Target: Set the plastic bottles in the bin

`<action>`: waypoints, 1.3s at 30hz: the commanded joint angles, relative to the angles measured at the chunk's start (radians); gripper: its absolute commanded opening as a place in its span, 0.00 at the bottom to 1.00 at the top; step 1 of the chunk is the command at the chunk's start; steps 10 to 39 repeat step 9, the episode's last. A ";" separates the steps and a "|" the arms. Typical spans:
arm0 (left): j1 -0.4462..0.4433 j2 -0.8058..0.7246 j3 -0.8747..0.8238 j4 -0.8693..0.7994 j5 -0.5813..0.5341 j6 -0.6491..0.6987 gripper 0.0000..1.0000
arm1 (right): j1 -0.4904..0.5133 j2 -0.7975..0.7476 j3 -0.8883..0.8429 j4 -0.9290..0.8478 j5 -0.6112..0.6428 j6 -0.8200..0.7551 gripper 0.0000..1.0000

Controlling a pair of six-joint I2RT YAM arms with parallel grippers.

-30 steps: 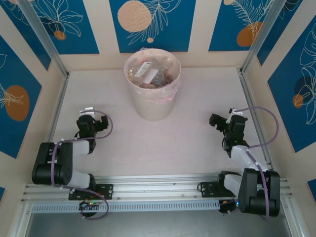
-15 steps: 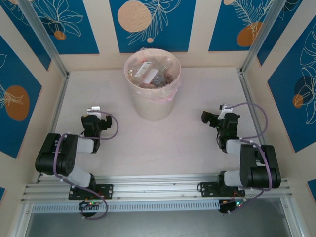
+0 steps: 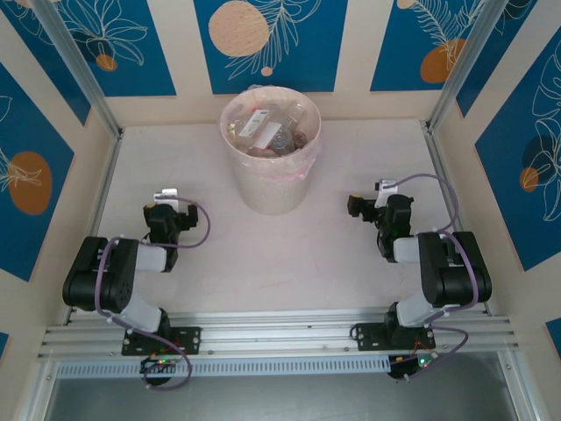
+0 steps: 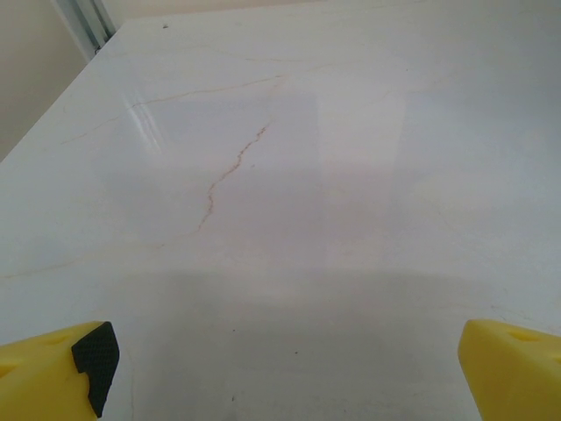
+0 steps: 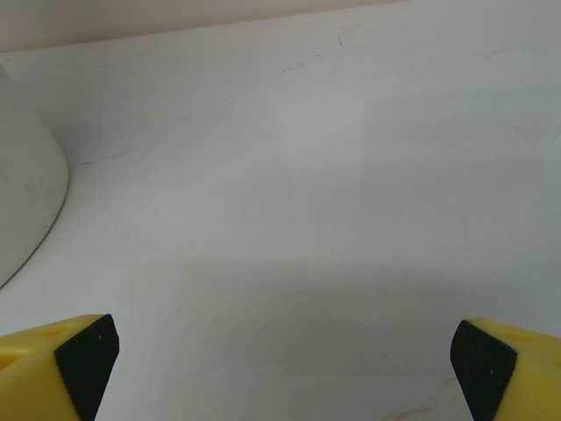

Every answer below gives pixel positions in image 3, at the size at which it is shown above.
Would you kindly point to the grey metal sheet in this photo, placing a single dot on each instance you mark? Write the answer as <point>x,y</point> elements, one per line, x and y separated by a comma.
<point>280,403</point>

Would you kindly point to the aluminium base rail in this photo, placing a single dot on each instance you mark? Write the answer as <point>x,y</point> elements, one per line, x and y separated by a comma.
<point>280,333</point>

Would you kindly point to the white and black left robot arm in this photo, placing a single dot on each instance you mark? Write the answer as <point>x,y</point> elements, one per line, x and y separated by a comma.
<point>101,276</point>

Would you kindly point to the cream plastic waste bin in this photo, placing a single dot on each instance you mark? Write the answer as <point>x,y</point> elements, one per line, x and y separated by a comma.
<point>271,193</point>

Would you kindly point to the aluminium frame post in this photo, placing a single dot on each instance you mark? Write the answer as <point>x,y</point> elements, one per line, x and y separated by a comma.
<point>74,57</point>
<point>464,57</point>
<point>37,394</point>
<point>521,394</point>

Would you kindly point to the clear bottle blue label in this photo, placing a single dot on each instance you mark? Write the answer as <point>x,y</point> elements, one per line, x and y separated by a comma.
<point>283,142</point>

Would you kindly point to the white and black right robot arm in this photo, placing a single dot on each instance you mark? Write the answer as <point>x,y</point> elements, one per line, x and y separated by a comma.
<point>456,272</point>

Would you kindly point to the circuit board with LEDs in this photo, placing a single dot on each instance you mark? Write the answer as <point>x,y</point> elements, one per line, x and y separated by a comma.
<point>158,363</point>
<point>412,366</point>

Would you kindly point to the aluminium side rail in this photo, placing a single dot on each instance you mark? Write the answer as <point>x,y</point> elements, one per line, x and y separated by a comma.
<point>101,197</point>
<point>438,153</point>

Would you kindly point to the pink plastic bin liner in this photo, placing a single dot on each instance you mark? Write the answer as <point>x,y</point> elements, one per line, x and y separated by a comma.
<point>302,172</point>

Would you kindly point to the black mounting plate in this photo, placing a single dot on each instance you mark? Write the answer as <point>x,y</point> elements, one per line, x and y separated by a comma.
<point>370,337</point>
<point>188,340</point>

